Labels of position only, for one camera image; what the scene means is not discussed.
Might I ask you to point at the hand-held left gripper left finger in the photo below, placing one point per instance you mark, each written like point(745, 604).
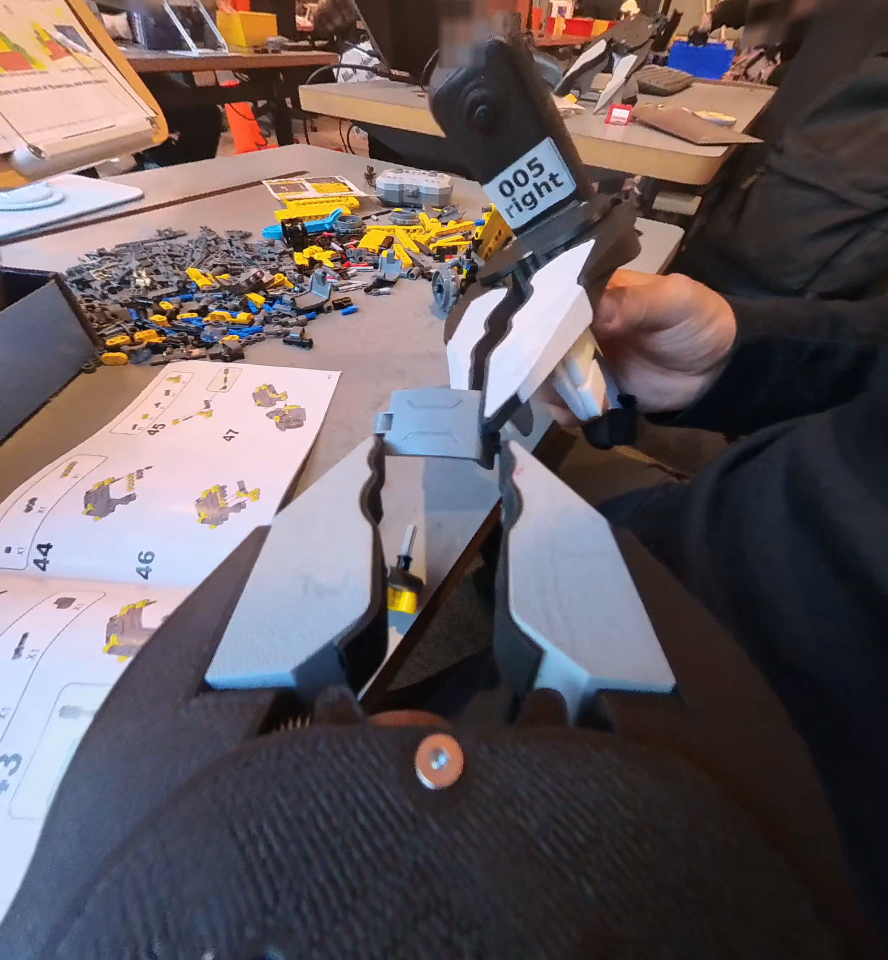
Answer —
point(301, 600)

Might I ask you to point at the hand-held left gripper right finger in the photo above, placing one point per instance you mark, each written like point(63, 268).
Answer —
point(586, 600)

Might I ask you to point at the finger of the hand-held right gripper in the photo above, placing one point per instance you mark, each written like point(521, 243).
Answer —
point(537, 337)
point(470, 345)

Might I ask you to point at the grey curved panel brick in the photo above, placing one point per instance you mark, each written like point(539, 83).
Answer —
point(432, 424)

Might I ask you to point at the yellow grey brick assembly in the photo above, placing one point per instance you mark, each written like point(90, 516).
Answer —
point(402, 592)

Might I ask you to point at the person's right forearm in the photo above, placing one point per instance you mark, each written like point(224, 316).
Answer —
point(804, 360)

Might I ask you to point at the grey desk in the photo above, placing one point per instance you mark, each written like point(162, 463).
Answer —
point(384, 337)

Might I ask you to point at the person's right hand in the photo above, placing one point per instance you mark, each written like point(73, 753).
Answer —
point(669, 337)

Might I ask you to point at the yellow wheeled chassis assembly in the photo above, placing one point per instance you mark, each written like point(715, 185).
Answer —
point(447, 289)

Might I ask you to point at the red white card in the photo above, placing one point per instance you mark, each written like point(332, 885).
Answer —
point(618, 116)

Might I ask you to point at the black and grey device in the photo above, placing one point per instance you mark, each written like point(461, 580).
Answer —
point(609, 64)

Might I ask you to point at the grey battery box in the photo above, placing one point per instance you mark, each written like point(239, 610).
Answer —
point(412, 186)

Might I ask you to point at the grey table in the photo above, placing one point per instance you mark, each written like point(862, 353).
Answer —
point(384, 101)

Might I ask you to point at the black keyboard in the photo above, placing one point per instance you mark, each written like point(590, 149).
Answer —
point(665, 79)

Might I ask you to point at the brown cardboard sheet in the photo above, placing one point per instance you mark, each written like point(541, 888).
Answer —
point(684, 127)

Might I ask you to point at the open instruction booklet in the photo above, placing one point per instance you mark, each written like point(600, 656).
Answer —
point(151, 487)

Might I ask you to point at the light blue brick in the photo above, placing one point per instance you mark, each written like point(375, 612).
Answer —
point(301, 225)

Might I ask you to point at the clear bag of yellow parts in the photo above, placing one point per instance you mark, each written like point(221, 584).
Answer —
point(309, 186)

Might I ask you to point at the orange cone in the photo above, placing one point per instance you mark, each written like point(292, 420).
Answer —
point(247, 127)

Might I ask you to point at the pile of loose bricks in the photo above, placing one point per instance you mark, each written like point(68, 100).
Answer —
point(188, 300)

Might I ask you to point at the yellow bin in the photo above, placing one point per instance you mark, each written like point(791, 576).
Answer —
point(245, 28)

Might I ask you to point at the dark wooden table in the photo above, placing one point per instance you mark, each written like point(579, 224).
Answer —
point(226, 60)

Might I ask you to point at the navy blue box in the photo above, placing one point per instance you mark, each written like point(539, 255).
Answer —
point(23, 360)

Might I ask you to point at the wooden book stand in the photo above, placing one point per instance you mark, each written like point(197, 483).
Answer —
point(143, 112)

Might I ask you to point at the pale blue pad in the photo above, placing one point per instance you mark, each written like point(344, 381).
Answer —
point(53, 202)

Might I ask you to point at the printed colour sheet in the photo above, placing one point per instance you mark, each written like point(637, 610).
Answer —
point(38, 75)

